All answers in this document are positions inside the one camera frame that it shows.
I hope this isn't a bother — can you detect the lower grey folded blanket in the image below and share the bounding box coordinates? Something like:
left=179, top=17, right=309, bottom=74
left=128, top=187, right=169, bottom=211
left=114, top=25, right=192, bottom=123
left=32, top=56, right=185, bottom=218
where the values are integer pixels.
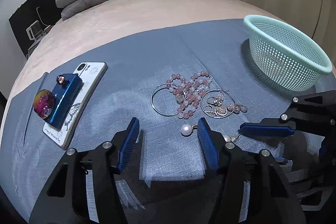
left=61, top=0, right=109, bottom=21

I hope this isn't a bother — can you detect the blue metal box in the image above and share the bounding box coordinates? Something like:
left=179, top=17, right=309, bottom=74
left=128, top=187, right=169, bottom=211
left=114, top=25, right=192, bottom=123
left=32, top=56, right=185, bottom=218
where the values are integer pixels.
left=45, top=73, right=83, bottom=130

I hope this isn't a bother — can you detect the gold charm earring cluster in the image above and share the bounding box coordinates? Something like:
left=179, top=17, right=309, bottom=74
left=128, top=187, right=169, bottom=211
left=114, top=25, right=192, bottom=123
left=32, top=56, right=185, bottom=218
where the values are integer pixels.
left=202, top=94, right=248, bottom=119

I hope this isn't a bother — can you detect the blue grey cloth mat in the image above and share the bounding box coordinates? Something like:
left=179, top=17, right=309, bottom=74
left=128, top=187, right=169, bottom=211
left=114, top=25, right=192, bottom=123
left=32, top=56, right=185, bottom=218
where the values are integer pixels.
left=0, top=18, right=336, bottom=223

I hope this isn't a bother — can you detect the pink bead necklace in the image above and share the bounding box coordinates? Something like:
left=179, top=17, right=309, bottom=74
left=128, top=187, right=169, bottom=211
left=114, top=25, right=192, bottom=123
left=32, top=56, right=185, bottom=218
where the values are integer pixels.
left=166, top=70, right=213, bottom=120

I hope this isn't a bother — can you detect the beige bed cover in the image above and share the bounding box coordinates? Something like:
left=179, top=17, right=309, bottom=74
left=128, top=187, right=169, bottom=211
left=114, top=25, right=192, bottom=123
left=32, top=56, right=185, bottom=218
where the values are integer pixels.
left=4, top=0, right=289, bottom=109

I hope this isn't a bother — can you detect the iridescent purple round brooch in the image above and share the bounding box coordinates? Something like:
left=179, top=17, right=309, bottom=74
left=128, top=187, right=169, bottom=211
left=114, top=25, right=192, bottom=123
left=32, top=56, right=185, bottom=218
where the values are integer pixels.
left=33, top=89, right=55, bottom=119

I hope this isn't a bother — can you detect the white butterfly phone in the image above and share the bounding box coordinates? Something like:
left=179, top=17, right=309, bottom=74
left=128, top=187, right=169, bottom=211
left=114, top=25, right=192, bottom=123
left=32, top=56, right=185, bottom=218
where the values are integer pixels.
left=43, top=62, right=108, bottom=150

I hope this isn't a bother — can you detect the large silver hoop earring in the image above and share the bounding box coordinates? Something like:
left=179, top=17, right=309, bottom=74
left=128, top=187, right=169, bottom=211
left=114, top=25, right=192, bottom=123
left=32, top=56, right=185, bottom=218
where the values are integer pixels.
left=150, top=83, right=186, bottom=117

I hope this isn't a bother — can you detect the white bedside appliance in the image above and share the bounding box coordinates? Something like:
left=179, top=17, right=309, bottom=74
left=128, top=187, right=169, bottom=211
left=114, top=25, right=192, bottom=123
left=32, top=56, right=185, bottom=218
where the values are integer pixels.
left=26, top=20, right=45, bottom=42

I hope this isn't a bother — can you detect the mint green plastic basket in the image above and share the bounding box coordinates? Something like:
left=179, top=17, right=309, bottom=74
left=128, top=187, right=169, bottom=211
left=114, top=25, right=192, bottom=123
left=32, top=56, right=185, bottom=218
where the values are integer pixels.
left=243, top=15, right=333, bottom=92

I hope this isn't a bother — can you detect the white pearl drop earring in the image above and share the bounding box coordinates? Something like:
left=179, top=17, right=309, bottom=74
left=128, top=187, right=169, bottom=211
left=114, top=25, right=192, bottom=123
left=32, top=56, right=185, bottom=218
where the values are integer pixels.
left=180, top=124, right=198, bottom=136

